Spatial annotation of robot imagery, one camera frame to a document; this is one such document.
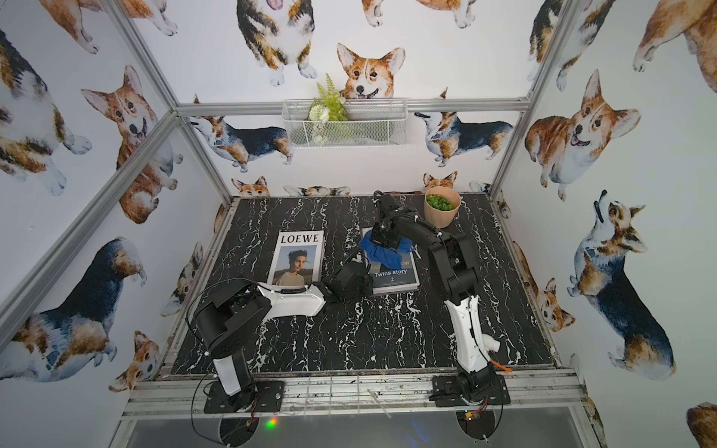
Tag blue microfiber cloth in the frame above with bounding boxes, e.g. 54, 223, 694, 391
360, 231, 413, 271

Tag grey Twins story book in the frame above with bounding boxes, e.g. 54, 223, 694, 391
364, 238, 420, 296

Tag white LOEWE book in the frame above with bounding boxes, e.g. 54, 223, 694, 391
267, 231, 324, 287

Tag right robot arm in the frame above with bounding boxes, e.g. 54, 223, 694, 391
361, 190, 495, 389

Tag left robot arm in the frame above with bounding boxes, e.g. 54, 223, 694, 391
189, 258, 373, 398

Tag green succulent plant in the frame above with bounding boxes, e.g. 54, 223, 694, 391
426, 194, 456, 212

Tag peach plant pot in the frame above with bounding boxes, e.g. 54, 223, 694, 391
424, 187, 462, 229

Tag green fern with white flowers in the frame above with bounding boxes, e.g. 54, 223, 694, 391
307, 75, 348, 146

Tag white wire basket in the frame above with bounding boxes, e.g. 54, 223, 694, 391
282, 99, 408, 149

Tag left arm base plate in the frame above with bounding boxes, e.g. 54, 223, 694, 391
204, 381, 286, 414

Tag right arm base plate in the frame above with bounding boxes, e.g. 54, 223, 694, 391
429, 371, 512, 407

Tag aluminium front rail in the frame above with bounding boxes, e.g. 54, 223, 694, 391
121, 369, 587, 421

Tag aluminium frame post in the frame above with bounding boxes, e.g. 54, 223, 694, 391
488, 1, 583, 201

